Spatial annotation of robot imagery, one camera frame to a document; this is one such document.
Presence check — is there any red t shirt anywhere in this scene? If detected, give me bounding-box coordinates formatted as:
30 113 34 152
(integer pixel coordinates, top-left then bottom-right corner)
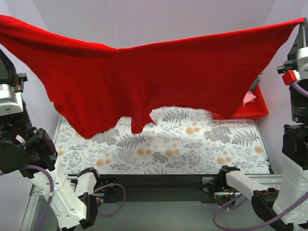
0 15 304 139

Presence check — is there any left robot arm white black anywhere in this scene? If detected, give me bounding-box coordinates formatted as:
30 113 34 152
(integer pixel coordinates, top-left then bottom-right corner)
0 52 103 231

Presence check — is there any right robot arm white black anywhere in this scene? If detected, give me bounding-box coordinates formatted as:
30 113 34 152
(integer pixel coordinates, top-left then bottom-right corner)
218 20 308 231

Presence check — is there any grey t shirt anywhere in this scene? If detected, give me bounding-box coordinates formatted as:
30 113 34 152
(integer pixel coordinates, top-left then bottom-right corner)
249 77 259 92

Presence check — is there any pink t shirt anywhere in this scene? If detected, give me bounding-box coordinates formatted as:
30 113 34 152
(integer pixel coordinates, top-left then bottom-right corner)
243 90 256 107

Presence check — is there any red plastic bin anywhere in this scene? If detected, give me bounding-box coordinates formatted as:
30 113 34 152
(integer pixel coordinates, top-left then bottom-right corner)
212 85 269 120

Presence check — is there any floral patterned table mat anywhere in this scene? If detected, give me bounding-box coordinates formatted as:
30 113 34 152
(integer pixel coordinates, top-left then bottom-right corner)
54 107 270 175

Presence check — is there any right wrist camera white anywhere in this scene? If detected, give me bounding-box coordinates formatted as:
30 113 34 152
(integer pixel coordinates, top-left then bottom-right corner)
282 47 308 85

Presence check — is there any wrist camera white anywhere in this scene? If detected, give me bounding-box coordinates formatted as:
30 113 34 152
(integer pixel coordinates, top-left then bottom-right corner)
282 47 308 85
0 84 23 116

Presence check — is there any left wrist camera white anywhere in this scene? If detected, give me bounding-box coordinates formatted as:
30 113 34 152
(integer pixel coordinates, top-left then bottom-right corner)
0 84 23 116

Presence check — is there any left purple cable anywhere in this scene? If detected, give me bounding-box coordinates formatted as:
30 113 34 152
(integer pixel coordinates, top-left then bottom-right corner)
0 165 127 217

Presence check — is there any aluminium frame rail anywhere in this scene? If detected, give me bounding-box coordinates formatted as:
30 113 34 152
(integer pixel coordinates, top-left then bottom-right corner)
29 174 282 196

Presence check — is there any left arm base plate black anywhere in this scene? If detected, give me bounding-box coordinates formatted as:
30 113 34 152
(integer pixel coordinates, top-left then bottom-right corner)
95 177 117 194

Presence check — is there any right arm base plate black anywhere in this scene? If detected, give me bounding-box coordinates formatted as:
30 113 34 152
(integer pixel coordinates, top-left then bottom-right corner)
201 177 223 193

